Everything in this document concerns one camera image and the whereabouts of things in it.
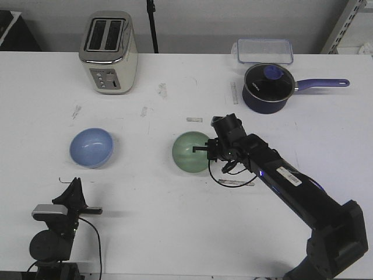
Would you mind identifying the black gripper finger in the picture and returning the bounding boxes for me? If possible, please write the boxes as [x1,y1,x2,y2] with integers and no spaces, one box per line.
[76,178,87,208]
[192,146,208,152]
[52,177,78,208]

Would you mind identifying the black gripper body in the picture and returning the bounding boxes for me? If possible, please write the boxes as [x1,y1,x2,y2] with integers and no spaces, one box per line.
[46,206,103,240]
[207,113,248,162]

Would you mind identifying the green bowl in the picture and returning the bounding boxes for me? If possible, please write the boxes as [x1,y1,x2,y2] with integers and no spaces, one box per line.
[172,131,209,173]

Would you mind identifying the blue bowl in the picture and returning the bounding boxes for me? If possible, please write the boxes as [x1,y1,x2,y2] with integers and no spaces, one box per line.
[69,128,114,169]

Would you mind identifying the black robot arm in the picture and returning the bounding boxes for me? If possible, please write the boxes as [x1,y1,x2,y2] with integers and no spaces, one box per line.
[29,177,103,279]
[193,114,368,279]

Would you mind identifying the dark blue saucepan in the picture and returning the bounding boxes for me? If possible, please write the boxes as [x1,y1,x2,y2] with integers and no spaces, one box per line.
[242,79,350,114]

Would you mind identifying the glass pot lid blue knob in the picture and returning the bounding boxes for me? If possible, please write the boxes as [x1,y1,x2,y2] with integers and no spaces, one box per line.
[244,63,295,102]

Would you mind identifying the clear plastic container blue rim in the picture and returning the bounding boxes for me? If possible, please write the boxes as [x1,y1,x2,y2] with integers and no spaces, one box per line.
[231,38,294,65]

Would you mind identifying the cream silver two-slot toaster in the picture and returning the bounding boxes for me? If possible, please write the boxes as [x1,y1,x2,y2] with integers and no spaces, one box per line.
[79,10,138,95]

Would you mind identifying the black tripod pole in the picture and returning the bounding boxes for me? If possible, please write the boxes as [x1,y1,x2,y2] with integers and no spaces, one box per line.
[146,0,159,54]

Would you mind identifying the white slotted shelf rack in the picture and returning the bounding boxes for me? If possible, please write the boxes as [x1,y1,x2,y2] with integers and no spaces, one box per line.
[320,1,372,54]

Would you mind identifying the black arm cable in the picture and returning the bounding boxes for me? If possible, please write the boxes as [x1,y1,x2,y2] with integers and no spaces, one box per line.
[207,159,257,188]
[78,216,103,278]

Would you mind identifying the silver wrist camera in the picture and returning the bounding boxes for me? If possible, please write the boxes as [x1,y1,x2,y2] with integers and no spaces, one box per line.
[31,204,68,222]

